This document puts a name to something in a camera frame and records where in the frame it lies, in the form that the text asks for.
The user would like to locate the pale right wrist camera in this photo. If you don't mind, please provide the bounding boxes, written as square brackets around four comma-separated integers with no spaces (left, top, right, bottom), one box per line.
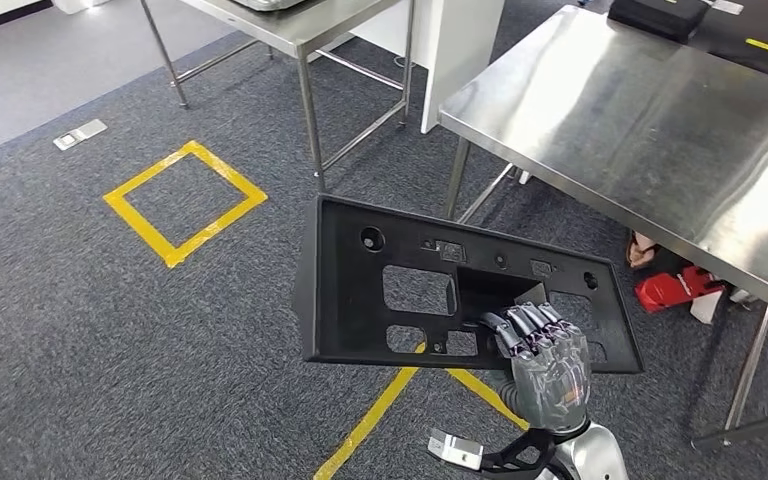
[427,429,485,472]

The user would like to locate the white cabinet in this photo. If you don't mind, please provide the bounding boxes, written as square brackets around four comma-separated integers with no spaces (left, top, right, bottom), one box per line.
[350,0,506,135]

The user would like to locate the metal floor outlet plate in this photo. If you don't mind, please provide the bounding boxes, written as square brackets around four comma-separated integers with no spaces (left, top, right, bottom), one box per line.
[52,119,108,152]

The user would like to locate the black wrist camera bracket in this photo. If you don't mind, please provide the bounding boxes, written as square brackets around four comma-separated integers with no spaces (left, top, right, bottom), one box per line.
[479,427,558,480]

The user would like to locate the stainless steel table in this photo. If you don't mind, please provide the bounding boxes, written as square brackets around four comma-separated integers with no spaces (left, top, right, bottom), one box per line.
[138,0,418,193]

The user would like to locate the black carrying case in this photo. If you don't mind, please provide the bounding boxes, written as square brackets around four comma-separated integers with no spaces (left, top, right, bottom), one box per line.
[607,0,711,45]

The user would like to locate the black plastic mounting plate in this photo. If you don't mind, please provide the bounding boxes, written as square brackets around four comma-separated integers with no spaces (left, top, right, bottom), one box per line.
[293,193,646,376]

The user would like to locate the red plastic object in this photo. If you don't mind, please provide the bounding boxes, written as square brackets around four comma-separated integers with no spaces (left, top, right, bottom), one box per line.
[634,264,730,315]

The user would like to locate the stainless steel workbench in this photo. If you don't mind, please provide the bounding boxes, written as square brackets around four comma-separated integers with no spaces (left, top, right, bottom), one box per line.
[438,5,768,452]

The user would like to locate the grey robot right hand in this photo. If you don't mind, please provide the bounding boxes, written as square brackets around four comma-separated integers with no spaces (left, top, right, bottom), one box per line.
[479,301,594,435]

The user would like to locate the metal tray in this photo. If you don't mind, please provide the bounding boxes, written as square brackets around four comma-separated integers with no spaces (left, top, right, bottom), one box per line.
[230,0,309,13]

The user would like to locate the yellow floor tape square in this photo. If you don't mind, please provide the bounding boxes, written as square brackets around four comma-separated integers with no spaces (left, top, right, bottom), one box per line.
[312,343,531,480]
[102,140,269,270]

